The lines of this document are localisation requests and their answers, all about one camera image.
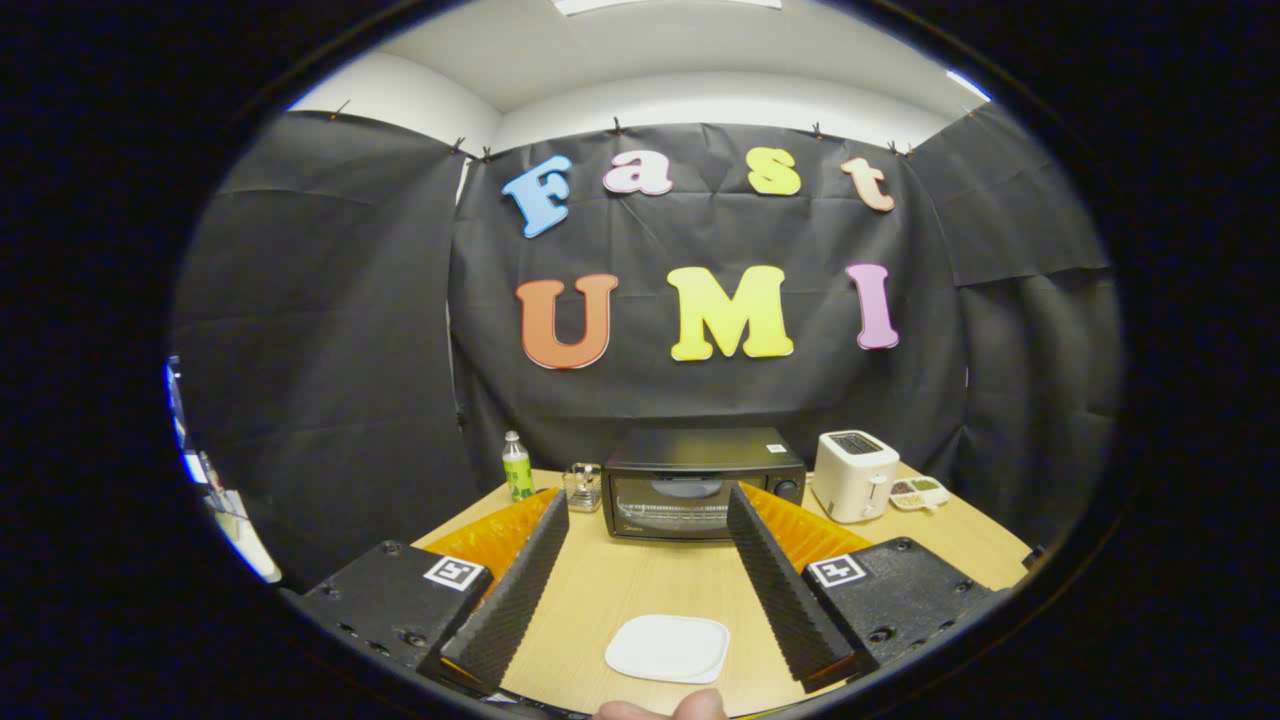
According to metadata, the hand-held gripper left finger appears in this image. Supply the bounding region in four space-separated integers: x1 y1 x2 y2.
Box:
285 487 571 696

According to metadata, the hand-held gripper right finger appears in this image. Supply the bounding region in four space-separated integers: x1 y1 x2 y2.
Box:
727 483 1006 694

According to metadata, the black toaster oven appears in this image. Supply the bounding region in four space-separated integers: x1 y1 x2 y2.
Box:
601 428 807 543

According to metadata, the white pop-up toaster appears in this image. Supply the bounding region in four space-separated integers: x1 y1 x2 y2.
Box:
812 430 901 524

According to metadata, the white square plate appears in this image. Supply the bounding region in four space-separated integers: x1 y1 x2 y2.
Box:
604 614 731 685

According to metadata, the green label plastic bottle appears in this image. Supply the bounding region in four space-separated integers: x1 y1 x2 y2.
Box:
502 431 536 503

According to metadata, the clear glass cup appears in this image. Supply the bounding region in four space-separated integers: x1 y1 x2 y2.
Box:
563 462 603 513

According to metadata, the large ceiling light panel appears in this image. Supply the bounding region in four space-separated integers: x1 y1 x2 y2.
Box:
555 0 781 16

